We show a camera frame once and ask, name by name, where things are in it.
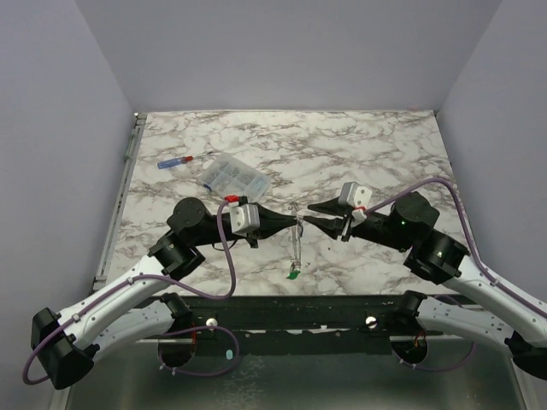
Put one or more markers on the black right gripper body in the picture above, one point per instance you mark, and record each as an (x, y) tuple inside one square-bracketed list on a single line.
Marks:
[(345, 227)]

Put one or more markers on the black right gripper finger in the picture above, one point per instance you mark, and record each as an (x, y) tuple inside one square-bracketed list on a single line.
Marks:
[(331, 227), (330, 207)]

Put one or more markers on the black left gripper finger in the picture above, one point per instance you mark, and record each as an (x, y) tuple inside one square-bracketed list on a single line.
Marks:
[(269, 216), (267, 230)]

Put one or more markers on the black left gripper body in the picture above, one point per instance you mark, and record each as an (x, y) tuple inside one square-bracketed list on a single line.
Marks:
[(252, 237)]

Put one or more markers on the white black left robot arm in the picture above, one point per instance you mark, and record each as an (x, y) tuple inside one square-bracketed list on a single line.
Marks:
[(69, 342)]

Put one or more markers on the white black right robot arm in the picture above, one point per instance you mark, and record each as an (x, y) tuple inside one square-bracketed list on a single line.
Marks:
[(509, 319)]

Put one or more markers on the green key tag key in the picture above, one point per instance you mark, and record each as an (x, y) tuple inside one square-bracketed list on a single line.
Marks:
[(293, 274)]

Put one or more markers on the clear plastic screw organizer box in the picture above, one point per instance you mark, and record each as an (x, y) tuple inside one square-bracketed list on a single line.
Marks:
[(229, 176)]

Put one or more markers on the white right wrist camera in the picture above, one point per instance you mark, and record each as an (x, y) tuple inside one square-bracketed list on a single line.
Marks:
[(353, 195)]

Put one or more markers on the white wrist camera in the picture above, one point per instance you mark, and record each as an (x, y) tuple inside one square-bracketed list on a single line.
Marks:
[(353, 195), (244, 219)]

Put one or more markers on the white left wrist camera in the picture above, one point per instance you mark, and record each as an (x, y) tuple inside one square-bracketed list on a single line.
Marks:
[(244, 219)]

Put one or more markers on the black front mounting rail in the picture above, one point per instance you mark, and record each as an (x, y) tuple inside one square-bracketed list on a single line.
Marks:
[(294, 325)]

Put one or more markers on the blue red handled screwdriver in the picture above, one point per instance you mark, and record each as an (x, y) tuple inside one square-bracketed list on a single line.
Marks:
[(174, 162)]

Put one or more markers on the aluminium table edge rail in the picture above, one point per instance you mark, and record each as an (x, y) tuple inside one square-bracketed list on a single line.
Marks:
[(129, 161)]

